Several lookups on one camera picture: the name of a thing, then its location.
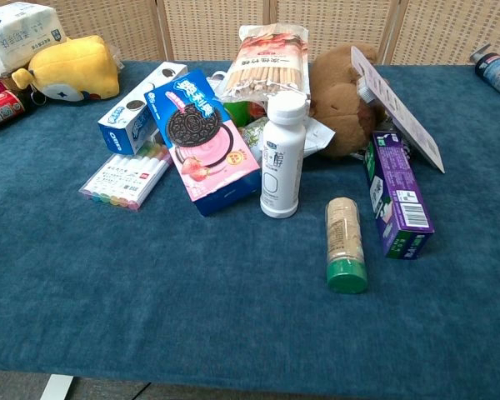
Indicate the woven rattan folding screen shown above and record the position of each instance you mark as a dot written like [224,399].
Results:
[216,29]

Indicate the blue velvet table cloth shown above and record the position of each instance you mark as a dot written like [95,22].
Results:
[191,291]

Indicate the white plastic wrapper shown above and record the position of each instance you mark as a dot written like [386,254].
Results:
[318,135]

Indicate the pale purple card package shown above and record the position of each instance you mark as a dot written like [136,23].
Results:
[396,112]

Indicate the red snack can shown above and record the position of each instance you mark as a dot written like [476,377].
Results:
[2,109]

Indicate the dark blue tube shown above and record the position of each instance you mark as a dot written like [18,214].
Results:
[498,73]

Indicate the white yogurt drink bottle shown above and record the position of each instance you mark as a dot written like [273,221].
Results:
[281,162]

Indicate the pastel highlighter marker pack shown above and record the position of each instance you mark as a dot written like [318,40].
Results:
[127,179]

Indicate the pink strawberry Oreo box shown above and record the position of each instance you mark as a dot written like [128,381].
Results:
[200,141]

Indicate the white table leg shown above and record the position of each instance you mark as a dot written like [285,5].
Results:
[56,387]

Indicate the blue white Oreo box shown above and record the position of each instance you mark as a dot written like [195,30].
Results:
[137,112]

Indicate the brown plush toy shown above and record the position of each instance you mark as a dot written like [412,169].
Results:
[341,104]

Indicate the green capped spice jar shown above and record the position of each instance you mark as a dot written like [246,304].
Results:
[345,246]

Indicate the purple rectangular carton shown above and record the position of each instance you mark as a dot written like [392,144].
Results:
[400,200]

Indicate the bamboo chopsticks bag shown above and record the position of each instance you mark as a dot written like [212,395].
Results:
[268,58]

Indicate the white tissue paper pack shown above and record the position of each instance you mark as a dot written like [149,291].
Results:
[12,33]

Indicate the yellow plush toy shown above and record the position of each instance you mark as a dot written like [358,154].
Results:
[73,66]

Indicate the green snack packet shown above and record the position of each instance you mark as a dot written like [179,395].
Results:
[252,133]

